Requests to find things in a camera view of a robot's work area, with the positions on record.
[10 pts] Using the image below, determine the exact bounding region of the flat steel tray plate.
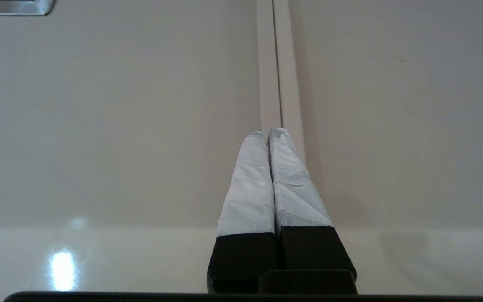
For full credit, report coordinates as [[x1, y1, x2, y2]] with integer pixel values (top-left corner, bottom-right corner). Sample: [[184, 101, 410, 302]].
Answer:
[[0, 0, 55, 16]]

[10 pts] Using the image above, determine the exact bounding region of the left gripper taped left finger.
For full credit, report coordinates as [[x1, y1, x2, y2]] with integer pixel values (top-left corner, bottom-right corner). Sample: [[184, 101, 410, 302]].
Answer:
[[207, 129, 278, 294]]

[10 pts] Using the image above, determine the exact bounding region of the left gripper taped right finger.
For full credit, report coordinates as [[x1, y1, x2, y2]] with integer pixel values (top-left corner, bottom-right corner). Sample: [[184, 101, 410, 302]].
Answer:
[[268, 127, 357, 277]]

